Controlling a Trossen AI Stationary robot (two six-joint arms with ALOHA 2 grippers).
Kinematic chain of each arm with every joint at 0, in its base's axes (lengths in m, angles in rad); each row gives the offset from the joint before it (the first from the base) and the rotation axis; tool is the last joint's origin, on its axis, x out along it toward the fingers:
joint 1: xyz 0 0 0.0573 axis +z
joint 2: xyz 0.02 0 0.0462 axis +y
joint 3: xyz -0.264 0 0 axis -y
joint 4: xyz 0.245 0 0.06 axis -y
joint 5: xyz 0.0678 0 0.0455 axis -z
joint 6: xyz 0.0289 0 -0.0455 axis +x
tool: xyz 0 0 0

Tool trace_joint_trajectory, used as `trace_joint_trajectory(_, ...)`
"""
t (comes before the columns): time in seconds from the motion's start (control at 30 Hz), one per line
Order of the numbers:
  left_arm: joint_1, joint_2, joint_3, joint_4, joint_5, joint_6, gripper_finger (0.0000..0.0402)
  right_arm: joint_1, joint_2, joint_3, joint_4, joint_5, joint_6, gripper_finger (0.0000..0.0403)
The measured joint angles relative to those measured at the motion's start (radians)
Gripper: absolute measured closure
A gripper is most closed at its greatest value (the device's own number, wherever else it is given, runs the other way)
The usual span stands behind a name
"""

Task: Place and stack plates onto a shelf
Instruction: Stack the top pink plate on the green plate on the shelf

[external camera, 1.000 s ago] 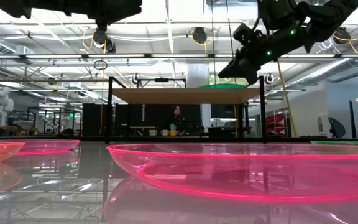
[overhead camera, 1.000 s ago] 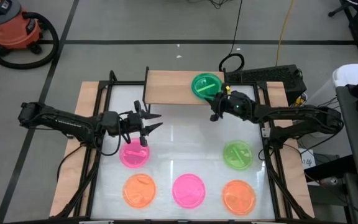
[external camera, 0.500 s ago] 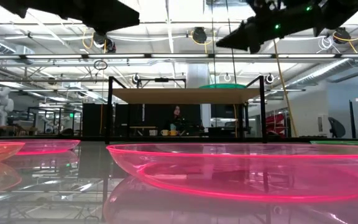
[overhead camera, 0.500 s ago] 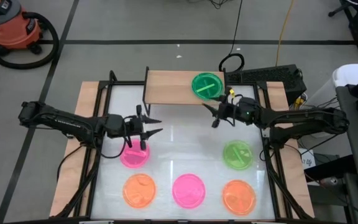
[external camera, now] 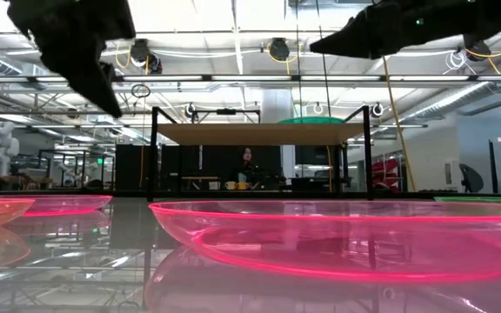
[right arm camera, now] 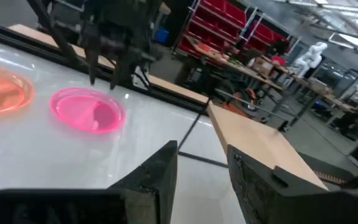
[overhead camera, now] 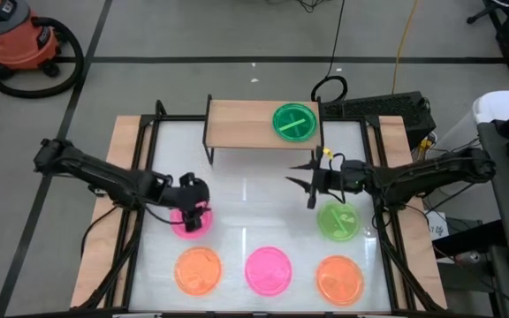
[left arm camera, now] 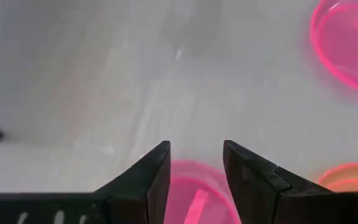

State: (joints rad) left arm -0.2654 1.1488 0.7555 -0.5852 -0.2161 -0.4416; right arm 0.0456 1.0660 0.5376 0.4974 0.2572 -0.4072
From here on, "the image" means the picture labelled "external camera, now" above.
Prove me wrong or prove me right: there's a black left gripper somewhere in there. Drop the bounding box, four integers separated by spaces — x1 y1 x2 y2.
6 0 137 119

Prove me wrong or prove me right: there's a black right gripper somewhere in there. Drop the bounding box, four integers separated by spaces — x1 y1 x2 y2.
309 0 467 61

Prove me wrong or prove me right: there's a teal translucent plate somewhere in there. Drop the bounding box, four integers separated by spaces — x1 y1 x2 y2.
277 116 347 125

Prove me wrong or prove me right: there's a black-framed wooden shelf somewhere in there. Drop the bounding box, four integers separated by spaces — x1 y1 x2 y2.
145 105 376 203

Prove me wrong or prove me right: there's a black partition panel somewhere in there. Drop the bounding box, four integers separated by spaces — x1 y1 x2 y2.
115 143 283 192

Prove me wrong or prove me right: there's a red fabric object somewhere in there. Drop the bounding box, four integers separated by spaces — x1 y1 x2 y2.
371 157 402 190

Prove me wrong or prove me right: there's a person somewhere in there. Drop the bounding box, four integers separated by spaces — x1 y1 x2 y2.
234 146 263 184

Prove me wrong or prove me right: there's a dark office chair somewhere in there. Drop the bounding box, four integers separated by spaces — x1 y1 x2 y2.
458 163 485 194

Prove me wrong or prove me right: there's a large pink translucent plate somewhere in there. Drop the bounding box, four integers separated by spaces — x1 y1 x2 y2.
148 200 501 283

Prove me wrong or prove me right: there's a green translucent plate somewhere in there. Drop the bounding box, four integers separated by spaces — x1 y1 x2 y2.
433 196 501 205

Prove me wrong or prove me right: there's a black ceiling cable reel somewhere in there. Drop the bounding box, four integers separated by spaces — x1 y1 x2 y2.
267 37 291 63
463 34 492 63
129 37 164 76

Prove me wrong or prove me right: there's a thin black hanging cable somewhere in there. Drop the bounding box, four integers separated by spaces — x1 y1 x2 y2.
294 0 304 124

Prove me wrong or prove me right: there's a yellow hanging cable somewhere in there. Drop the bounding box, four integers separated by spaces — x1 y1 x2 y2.
381 55 417 193

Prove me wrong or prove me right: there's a black metal frame bar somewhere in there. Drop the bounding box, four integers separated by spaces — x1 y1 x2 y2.
190 108 262 125

